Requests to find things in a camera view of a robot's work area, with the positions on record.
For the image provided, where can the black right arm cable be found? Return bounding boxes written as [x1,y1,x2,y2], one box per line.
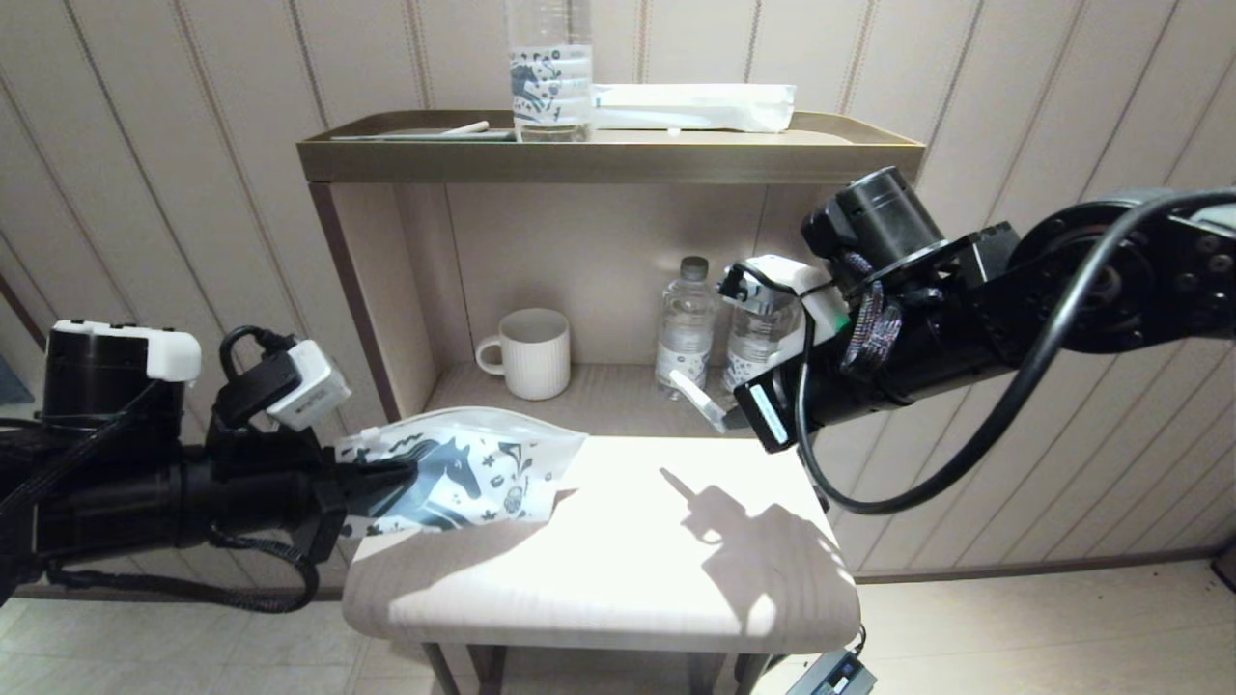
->
[794,188,1236,514]

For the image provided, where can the white ribbed mug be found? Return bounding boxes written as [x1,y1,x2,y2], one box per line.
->
[476,308,573,402]

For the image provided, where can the white plastic wrapped packet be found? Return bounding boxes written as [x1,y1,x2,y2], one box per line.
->
[591,83,799,133]

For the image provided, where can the water bottle patterned label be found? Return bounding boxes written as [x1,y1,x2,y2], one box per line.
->
[726,290,802,392]

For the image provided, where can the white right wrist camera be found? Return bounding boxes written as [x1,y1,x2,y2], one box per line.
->
[716,254,853,373]

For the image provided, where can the tall clear printed bottle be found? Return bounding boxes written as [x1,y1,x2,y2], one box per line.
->
[506,0,594,143]

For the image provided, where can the black labelled power adapter box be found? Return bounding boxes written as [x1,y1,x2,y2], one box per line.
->
[787,649,878,695]

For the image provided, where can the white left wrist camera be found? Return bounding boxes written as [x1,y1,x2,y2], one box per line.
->
[212,326,351,432]

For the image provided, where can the water bottle plain white label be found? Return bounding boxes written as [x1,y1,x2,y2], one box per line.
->
[655,256,719,402]

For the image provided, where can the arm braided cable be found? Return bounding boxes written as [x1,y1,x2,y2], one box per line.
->
[43,526,322,615]
[838,249,906,379]

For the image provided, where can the white horse print zip bag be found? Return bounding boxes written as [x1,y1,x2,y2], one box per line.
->
[336,406,588,540]

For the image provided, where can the beige wooden shelf table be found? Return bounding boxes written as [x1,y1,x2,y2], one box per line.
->
[297,108,926,695]

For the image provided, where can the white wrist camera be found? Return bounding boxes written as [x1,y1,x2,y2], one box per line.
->
[716,254,853,373]
[212,326,351,432]

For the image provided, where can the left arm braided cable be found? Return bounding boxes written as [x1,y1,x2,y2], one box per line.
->
[43,526,322,615]

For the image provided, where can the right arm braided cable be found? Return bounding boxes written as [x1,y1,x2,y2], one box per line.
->
[838,249,906,379]

